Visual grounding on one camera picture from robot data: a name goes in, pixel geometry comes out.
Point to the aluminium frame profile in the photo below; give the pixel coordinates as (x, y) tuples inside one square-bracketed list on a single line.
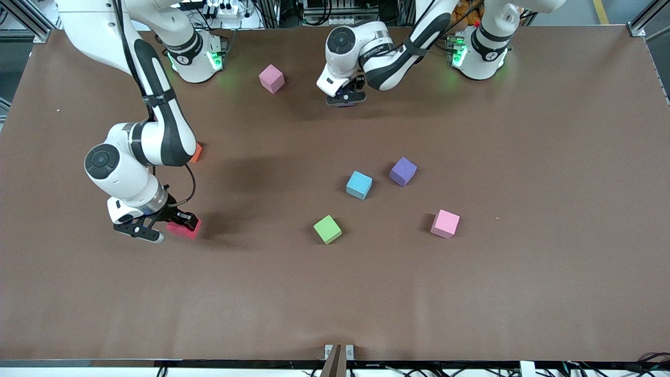
[(636, 29), (39, 34)]

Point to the red foam cube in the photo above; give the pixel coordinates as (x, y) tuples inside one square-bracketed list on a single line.
[(183, 232)]

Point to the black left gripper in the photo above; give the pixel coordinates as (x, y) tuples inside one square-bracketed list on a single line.
[(360, 82)]

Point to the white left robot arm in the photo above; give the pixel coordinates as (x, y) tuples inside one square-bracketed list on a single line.
[(484, 57)]

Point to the light pink foam cube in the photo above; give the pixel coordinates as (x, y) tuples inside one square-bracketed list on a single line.
[(445, 224)]

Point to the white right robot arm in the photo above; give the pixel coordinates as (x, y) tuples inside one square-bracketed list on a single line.
[(125, 178)]

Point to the small metal bracket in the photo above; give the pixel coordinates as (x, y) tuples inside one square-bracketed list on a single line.
[(328, 352)]

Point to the purple foam cube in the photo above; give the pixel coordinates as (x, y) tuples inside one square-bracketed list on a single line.
[(403, 171), (343, 97)]

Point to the cyan foam cube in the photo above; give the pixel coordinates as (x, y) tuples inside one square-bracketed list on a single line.
[(359, 185)]

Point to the white power strip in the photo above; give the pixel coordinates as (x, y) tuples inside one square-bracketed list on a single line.
[(227, 9)]

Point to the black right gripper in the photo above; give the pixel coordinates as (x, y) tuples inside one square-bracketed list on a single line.
[(171, 213)]

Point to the orange foam cube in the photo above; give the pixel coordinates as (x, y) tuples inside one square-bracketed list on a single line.
[(196, 153)]

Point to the orange mesh bag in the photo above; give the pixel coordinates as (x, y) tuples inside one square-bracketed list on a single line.
[(466, 13)]

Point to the green foam cube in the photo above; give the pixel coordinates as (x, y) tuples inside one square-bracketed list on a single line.
[(327, 229)]

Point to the dusky pink foam cube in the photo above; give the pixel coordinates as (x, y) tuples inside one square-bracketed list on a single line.
[(271, 78)]

